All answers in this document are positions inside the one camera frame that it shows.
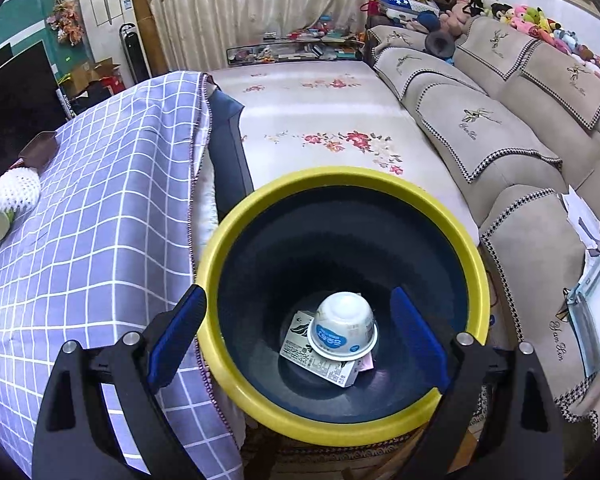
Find open cardboard box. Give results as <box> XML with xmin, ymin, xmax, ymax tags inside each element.
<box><xmin>70</xmin><ymin>57</ymin><xmax>123</xmax><ymax>96</ymax></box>

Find floral white mat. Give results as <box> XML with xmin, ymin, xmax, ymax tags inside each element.
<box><xmin>207</xmin><ymin>60</ymin><xmax>481</xmax><ymax>246</ymax></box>

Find white loose papers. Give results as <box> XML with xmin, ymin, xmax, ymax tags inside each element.
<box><xmin>562</xmin><ymin>185</ymin><xmax>600</xmax><ymax>261</ymax></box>

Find row of plush toys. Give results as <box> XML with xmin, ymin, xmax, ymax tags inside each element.
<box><xmin>475</xmin><ymin>0</ymin><xmax>600</xmax><ymax>78</ymax></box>

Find black tower fan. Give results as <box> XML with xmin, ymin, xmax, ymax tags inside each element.
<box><xmin>118</xmin><ymin>22</ymin><xmax>151</xmax><ymax>83</ymax></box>

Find brown tray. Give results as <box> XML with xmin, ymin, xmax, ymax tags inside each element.
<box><xmin>17</xmin><ymin>131</ymin><xmax>59</xmax><ymax>170</ymax></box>

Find cluttered glass table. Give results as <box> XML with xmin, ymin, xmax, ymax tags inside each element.
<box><xmin>226</xmin><ymin>35</ymin><xmax>371</xmax><ymax>67</ymax></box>

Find dark blue cloth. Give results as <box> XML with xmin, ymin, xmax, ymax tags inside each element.
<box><xmin>207</xmin><ymin>87</ymin><xmax>255</xmax><ymax>211</ymax></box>

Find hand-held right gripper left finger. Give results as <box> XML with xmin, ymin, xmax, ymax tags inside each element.
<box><xmin>32</xmin><ymin>284</ymin><xmax>208</xmax><ymax>480</ymax></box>

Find white cabinet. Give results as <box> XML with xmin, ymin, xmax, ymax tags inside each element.
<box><xmin>76</xmin><ymin>0</ymin><xmax>143</xmax><ymax>81</ymax></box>

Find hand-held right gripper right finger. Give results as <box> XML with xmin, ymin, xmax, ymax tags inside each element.
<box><xmin>390</xmin><ymin>286</ymin><xmax>563</xmax><ymax>480</ymax></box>

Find purple checkered tablecloth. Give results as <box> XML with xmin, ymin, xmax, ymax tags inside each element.
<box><xmin>0</xmin><ymin>71</ymin><xmax>246</xmax><ymax>480</ymax></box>

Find white milk carton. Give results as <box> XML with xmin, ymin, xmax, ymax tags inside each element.
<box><xmin>279</xmin><ymin>310</ymin><xmax>373</xmax><ymax>388</ymax></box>

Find artificial flower decoration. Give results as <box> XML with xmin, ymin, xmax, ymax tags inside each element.
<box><xmin>47</xmin><ymin>0</ymin><xmax>83</xmax><ymax>47</ymax></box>

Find blue star-print bag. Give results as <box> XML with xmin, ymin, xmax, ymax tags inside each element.
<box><xmin>378</xmin><ymin>0</ymin><xmax>441</xmax><ymax>23</ymax></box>

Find yellow-rimmed dark trash bin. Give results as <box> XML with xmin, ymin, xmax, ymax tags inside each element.
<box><xmin>195</xmin><ymin>166</ymin><xmax>491</xmax><ymax>446</ymax></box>

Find black round-eared plush toy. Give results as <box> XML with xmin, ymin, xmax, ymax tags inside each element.
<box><xmin>425</xmin><ymin>30</ymin><xmax>456</xmax><ymax>58</ymax></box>

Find pink plush toy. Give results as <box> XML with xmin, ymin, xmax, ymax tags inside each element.
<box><xmin>440</xmin><ymin>0</ymin><xmax>473</xmax><ymax>36</ymax></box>

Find black television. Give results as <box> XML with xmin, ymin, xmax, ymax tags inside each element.
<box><xmin>0</xmin><ymin>40</ymin><xmax>71</xmax><ymax>186</ymax></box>

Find patterned rug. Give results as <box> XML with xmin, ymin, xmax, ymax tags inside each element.
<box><xmin>245</xmin><ymin>425</ymin><xmax>481</xmax><ymax>480</ymax></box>

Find beige sofa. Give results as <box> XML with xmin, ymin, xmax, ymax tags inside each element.
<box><xmin>367</xmin><ymin>10</ymin><xmax>600</xmax><ymax>431</ymax></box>

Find white foam fruit net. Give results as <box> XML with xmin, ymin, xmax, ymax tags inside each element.
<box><xmin>0</xmin><ymin>167</ymin><xmax>42</xmax><ymax>212</ymax></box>

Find white plastic yogurt cup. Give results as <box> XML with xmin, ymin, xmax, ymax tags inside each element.
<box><xmin>308</xmin><ymin>291</ymin><xmax>379</xmax><ymax>361</ymax></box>

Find beige patterned curtain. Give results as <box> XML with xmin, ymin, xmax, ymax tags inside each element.
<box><xmin>140</xmin><ymin>0</ymin><xmax>428</xmax><ymax>73</ymax></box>

